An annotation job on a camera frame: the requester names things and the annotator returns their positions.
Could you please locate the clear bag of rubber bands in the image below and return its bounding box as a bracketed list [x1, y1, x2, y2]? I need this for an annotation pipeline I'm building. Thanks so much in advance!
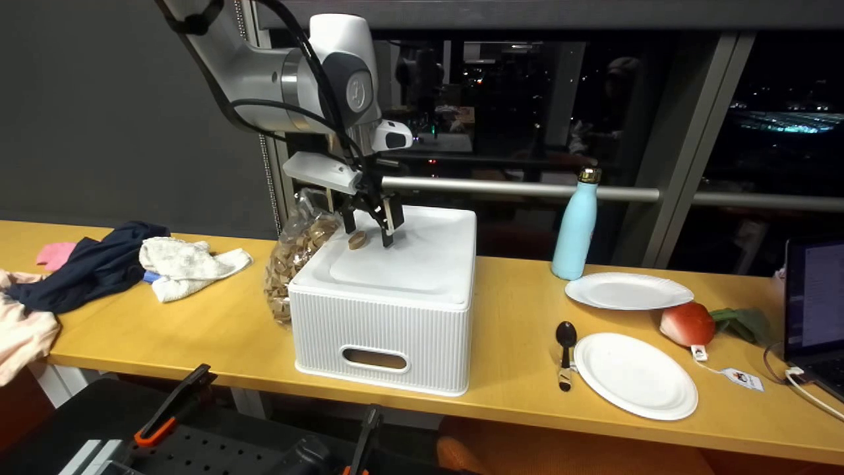
[261, 188, 353, 330]

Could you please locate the white charging cable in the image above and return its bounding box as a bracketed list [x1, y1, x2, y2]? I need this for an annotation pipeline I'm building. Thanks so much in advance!
[780, 364, 844, 422]

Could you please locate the black clamp orange handle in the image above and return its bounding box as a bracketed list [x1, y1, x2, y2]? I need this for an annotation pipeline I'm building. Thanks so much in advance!
[129, 363, 220, 452]
[341, 405, 385, 475]

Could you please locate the white paper plate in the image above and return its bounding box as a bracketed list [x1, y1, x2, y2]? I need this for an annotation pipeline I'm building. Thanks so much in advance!
[561, 270, 696, 315]
[573, 330, 703, 422]

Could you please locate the black laptop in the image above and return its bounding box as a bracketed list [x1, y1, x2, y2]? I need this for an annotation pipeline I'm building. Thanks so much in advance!
[779, 235, 844, 407]

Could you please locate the silver metal handrail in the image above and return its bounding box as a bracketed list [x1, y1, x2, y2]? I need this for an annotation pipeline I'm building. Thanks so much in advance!
[381, 173, 844, 216]

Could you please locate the grey wrist camera bar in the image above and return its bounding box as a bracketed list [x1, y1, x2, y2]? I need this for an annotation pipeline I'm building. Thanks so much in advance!
[282, 150, 365, 195]

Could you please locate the black perforated board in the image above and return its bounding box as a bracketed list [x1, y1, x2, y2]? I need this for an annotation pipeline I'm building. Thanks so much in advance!
[0, 373, 444, 475]

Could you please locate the green cloth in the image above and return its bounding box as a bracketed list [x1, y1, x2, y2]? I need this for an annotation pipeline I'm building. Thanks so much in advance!
[710, 305, 772, 348]

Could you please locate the white crumpled cloth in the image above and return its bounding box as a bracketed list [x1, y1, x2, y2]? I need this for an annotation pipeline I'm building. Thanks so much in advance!
[137, 235, 253, 307]

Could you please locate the orange chair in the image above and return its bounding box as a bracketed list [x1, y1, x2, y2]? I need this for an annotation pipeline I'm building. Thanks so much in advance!
[434, 431, 495, 475]

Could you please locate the white plastic storage box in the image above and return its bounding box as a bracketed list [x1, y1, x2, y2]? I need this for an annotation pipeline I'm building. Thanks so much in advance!
[287, 202, 481, 402]

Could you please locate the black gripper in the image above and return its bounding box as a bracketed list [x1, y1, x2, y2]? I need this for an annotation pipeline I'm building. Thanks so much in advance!
[344, 169, 410, 252]

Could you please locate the light blue water bottle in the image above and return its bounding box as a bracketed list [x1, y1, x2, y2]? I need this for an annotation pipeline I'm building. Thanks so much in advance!
[551, 167, 602, 283]

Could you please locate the small pink cloth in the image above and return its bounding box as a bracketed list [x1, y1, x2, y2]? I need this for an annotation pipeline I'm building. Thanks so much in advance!
[34, 240, 80, 275]

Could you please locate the black plastic spoon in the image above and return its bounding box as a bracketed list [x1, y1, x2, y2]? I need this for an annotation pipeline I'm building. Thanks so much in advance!
[554, 319, 581, 394]

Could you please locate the pink and white garment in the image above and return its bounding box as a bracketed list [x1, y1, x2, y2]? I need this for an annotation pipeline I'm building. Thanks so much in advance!
[0, 270, 64, 392]

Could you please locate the navy blue cloth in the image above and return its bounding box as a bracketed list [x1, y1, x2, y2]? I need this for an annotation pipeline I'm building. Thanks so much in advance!
[6, 219, 172, 318]

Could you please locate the small white adapter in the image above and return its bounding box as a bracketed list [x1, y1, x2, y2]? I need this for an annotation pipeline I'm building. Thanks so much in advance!
[687, 343, 767, 397]

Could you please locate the red wedge toy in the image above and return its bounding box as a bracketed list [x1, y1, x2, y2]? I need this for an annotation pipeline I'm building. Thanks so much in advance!
[656, 302, 720, 348]

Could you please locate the wide grey window post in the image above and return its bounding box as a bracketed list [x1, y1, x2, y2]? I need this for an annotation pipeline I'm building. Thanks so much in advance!
[643, 33, 761, 270]

